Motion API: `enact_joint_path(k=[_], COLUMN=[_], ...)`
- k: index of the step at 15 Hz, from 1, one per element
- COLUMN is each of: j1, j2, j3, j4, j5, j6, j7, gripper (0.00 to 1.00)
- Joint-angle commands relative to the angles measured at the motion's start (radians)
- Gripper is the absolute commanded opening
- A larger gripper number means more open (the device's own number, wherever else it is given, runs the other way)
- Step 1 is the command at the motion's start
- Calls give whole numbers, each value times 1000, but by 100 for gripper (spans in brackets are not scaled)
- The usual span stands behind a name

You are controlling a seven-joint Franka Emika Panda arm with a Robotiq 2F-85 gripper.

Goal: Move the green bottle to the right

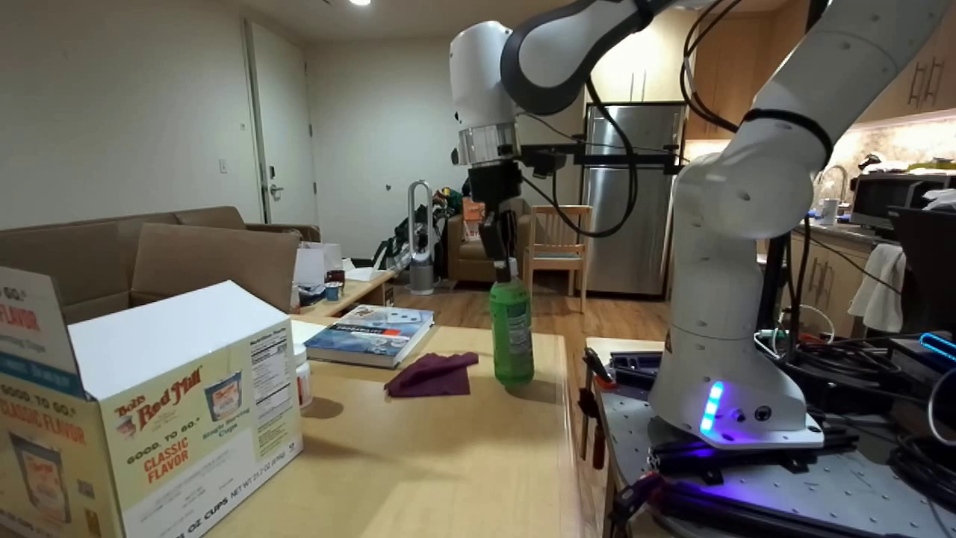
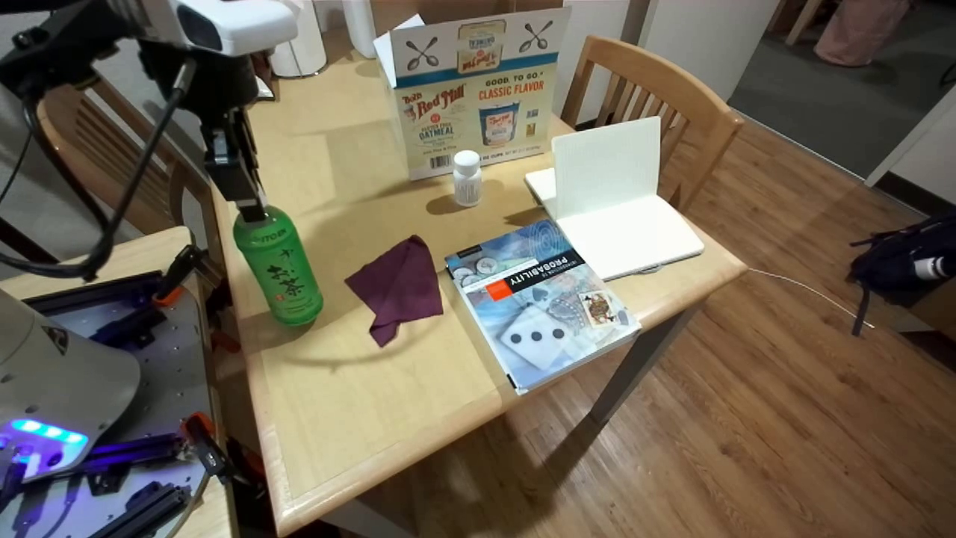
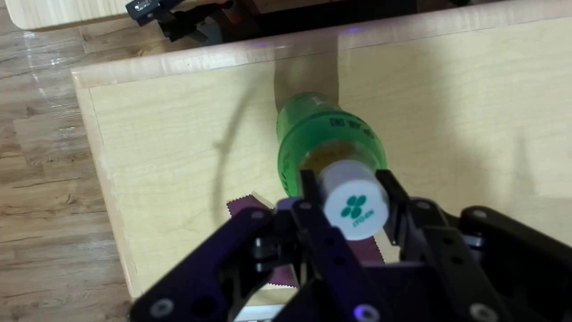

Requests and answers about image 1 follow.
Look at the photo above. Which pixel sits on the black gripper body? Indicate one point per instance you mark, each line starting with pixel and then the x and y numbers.
pixel 494 187

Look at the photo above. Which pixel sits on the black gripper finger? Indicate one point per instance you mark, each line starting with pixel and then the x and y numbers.
pixel 487 240
pixel 508 248

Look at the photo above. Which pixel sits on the green tea bottle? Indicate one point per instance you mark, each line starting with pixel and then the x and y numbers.
pixel 512 346

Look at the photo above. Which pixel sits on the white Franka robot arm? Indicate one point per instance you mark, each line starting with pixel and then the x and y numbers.
pixel 742 198

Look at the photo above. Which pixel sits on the small white pill bottle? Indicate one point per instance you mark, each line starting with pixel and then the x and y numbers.
pixel 301 384

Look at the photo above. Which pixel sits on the wooden slat chair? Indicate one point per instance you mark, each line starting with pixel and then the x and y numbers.
pixel 557 260

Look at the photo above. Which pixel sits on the stainless steel refrigerator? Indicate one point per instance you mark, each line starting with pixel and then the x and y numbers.
pixel 629 228

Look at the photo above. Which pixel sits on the low wooden coffee table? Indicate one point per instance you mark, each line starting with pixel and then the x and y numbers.
pixel 369 286

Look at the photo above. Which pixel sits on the purple cloth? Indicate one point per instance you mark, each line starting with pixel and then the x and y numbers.
pixel 434 378

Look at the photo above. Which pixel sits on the blue book with dice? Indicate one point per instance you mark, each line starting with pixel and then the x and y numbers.
pixel 373 332

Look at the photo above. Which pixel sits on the light wood tall cabinet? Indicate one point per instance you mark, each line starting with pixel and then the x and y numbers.
pixel 647 75

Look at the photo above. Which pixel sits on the wooden base cabinet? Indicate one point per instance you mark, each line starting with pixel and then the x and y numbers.
pixel 824 289

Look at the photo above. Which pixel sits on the printed flour cardboard box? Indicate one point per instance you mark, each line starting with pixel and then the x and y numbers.
pixel 179 429

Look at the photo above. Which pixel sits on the white hanging towel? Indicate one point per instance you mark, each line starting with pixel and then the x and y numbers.
pixel 875 289

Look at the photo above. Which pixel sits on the black power box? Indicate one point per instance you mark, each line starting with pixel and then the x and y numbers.
pixel 854 384

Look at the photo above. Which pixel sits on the black appliance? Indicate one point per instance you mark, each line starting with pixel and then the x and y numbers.
pixel 930 269

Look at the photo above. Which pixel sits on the grey perforated mounting plate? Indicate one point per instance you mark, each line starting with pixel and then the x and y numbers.
pixel 854 494

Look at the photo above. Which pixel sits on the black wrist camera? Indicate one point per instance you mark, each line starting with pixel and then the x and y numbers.
pixel 540 160

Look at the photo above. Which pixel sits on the black camera on boom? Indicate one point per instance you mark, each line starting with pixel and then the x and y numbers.
pixel 617 157

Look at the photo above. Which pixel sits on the wooden wall cabinet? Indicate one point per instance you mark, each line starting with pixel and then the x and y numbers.
pixel 920 84

